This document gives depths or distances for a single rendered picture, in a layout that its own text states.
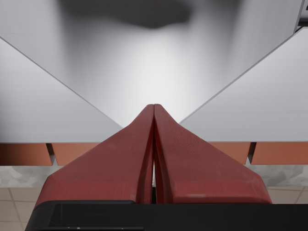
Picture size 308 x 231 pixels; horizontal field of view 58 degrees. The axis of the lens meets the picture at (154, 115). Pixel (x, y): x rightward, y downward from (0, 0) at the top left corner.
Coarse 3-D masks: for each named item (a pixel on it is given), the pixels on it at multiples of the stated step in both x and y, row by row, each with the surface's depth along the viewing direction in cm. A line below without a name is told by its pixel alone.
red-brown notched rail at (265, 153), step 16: (0, 144) 24; (16, 144) 24; (32, 144) 24; (48, 144) 25; (64, 144) 24; (80, 144) 24; (96, 144) 24; (224, 144) 24; (240, 144) 24; (256, 144) 24; (272, 144) 24; (288, 144) 24; (304, 144) 24; (0, 160) 26; (16, 160) 26; (32, 160) 26; (48, 160) 26; (64, 160) 26; (240, 160) 26; (256, 160) 26; (272, 160) 26; (288, 160) 26; (304, 160) 26
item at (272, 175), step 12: (0, 168) 47; (12, 168) 47; (24, 168) 47; (36, 168) 47; (48, 168) 47; (252, 168) 47; (264, 168) 47; (276, 168) 47; (288, 168) 47; (300, 168) 47; (0, 180) 48; (12, 180) 48; (24, 180) 48; (36, 180) 48; (264, 180) 48; (276, 180) 48; (288, 180) 48; (300, 180) 48
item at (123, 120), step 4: (108, 116) 20; (112, 116) 20; (116, 116) 20; (120, 116) 20; (124, 116) 20; (128, 116) 20; (132, 116) 20; (136, 116) 20; (172, 116) 20; (176, 116) 20; (180, 116) 20; (184, 116) 20; (188, 116) 20; (112, 120) 20; (116, 120) 20; (120, 120) 20; (124, 120) 20; (128, 120) 20; (132, 120) 20; (176, 120) 20; (180, 120) 20; (120, 124) 21; (124, 124) 21; (128, 124) 21
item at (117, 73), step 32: (192, 32) 17; (224, 32) 17; (256, 32) 17; (288, 32) 17; (64, 64) 18; (96, 64) 18; (128, 64) 18; (160, 64) 18; (192, 64) 18; (224, 64) 18; (96, 96) 19; (128, 96) 19; (160, 96) 19; (192, 96) 19
